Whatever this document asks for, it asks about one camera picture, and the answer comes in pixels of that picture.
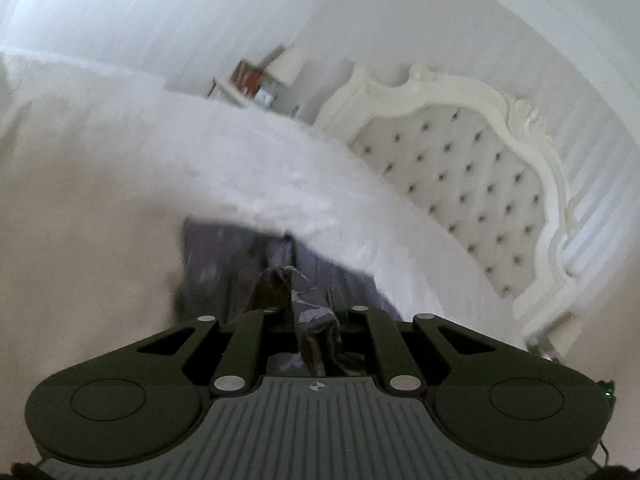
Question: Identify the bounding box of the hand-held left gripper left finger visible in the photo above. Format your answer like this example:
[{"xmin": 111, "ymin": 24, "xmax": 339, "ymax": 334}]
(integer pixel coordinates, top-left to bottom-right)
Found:
[{"xmin": 134, "ymin": 306, "xmax": 292, "ymax": 397}]

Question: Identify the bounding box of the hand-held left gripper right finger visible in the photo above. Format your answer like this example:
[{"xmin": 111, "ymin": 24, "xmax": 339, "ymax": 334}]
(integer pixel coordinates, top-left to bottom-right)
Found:
[{"xmin": 329, "ymin": 305, "xmax": 497, "ymax": 396}]

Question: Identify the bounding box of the purple patterned hooded jacket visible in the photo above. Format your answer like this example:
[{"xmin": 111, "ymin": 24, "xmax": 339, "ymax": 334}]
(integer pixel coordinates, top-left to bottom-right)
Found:
[{"xmin": 172, "ymin": 216, "xmax": 407, "ymax": 378}]

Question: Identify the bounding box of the white tufted headboard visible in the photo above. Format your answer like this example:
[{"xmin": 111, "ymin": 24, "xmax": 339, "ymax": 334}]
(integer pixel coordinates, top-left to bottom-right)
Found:
[{"xmin": 314, "ymin": 62, "xmax": 580, "ymax": 337}]

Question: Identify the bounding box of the cream bed cover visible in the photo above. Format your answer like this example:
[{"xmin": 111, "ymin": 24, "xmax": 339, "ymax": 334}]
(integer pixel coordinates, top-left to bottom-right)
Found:
[{"xmin": 0, "ymin": 50, "xmax": 531, "ymax": 411}]

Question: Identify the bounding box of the white nightstand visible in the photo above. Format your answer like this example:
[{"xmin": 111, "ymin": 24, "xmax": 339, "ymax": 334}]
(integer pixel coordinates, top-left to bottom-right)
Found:
[{"xmin": 207, "ymin": 76, "xmax": 302, "ymax": 122}]

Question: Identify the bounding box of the white table lamp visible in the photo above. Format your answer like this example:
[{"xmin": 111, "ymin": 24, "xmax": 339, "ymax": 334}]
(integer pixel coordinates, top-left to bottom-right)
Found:
[{"xmin": 271, "ymin": 44, "xmax": 307, "ymax": 87}]

